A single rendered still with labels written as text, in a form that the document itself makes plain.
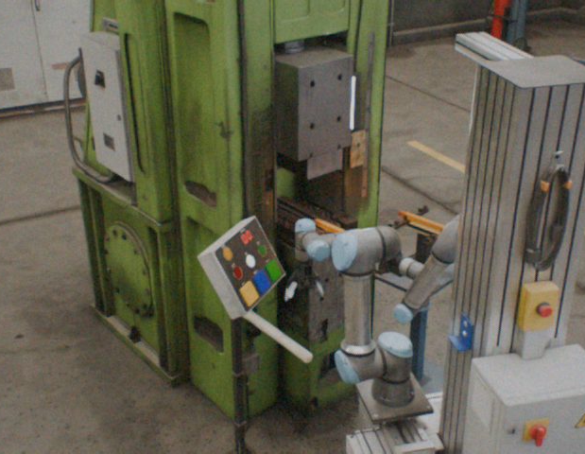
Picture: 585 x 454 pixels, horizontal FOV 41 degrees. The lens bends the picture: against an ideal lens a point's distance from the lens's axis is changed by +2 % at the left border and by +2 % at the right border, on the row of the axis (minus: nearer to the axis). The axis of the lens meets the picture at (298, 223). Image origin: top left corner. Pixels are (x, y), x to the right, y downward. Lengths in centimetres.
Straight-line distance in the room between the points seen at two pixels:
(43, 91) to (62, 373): 452
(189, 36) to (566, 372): 200
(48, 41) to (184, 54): 500
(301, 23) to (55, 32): 530
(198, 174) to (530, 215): 181
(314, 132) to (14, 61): 541
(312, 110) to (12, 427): 213
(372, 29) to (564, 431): 196
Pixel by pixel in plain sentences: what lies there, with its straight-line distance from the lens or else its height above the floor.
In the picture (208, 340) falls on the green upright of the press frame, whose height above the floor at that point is 35.
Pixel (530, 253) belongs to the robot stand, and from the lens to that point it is 218.
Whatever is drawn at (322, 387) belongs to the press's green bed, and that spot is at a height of 15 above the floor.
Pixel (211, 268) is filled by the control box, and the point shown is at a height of 113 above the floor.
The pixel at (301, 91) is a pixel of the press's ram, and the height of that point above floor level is 167.
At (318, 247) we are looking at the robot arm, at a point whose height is 126.
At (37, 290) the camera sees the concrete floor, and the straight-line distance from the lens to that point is 521.
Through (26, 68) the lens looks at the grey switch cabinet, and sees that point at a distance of 837.
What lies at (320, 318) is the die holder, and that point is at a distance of 363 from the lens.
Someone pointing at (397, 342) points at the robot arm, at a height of 105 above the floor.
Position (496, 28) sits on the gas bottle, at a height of 28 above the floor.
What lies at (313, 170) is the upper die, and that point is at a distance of 332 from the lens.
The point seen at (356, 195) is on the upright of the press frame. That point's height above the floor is 102.
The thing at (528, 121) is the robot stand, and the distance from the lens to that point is 206.
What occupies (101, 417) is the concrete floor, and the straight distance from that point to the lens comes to 410.
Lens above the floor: 259
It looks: 27 degrees down
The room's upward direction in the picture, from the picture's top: straight up
